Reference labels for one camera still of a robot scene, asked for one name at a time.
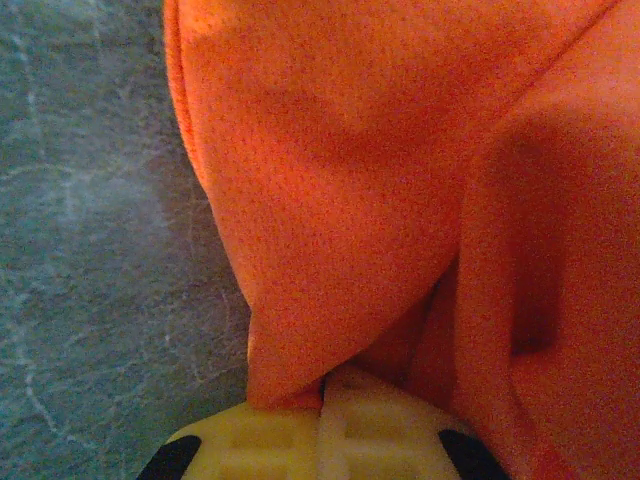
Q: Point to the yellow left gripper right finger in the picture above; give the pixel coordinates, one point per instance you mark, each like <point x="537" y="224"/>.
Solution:
<point x="390" y="440"/>

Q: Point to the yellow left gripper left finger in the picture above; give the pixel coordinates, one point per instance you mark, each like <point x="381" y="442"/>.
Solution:
<point x="250" y="445"/>

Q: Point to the orange t-shirt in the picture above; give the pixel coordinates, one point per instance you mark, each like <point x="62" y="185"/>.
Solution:
<point x="400" y="175"/>

